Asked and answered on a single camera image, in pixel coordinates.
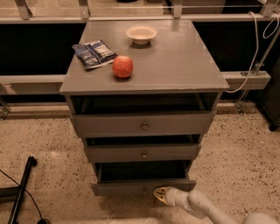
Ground grey bottom drawer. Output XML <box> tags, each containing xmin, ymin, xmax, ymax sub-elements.
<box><xmin>92</xmin><ymin>160</ymin><xmax>196</xmax><ymax>196</ymax></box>

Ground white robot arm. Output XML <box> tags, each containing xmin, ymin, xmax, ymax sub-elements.
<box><xmin>153</xmin><ymin>186</ymin><xmax>279</xmax><ymax>224</ymax></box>

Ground grey middle drawer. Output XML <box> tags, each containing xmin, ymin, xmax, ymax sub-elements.
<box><xmin>84</xmin><ymin>143</ymin><xmax>201</xmax><ymax>163</ymax></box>

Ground black stand leg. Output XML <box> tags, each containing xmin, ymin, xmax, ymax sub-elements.
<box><xmin>0</xmin><ymin>157</ymin><xmax>37</xmax><ymax>224</ymax></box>

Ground dark cabinet at right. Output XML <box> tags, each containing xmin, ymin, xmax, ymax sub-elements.
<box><xmin>257</xmin><ymin>59</ymin><xmax>280</xmax><ymax>131</ymax></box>

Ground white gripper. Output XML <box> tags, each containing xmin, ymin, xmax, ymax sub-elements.
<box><xmin>153</xmin><ymin>186</ymin><xmax>190</xmax><ymax>208</ymax></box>

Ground white paper bowl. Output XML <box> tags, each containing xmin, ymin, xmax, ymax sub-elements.
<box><xmin>126</xmin><ymin>25</ymin><xmax>158</xmax><ymax>45</ymax></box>

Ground grey drawer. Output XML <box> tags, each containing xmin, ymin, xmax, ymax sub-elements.
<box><xmin>84</xmin><ymin>143</ymin><xmax>201</xmax><ymax>163</ymax></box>
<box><xmin>92</xmin><ymin>160</ymin><xmax>196</xmax><ymax>196</ymax></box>
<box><xmin>70</xmin><ymin>112</ymin><xmax>215</xmax><ymax>138</ymax></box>

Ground grey top drawer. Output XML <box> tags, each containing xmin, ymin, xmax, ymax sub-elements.
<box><xmin>70</xmin><ymin>112</ymin><xmax>215</xmax><ymax>138</ymax></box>

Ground metal railing frame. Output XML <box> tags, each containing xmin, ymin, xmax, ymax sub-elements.
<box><xmin>0</xmin><ymin>0</ymin><xmax>280</xmax><ymax>121</ymax></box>

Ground black floor cable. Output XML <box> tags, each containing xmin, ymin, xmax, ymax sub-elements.
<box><xmin>0</xmin><ymin>169</ymin><xmax>51</xmax><ymax>224</ymax></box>

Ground red apple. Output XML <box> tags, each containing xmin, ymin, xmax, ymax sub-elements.
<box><xmin>112</xmin><ymin>55</ymin><xmax>133</xmax><ymax>78</ymax></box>

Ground blue white snack bag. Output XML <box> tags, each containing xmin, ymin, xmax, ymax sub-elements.
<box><xmin>72</xmin><ymin>40</ymin><xmax>117</xmax><ymax>69</ymax></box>

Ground grey wooden drawer cabinet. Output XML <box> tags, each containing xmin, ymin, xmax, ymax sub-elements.
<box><xmin>59</xmin><ymin>19</ymin><xmax>230</xmax><ymax>176</ymax></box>

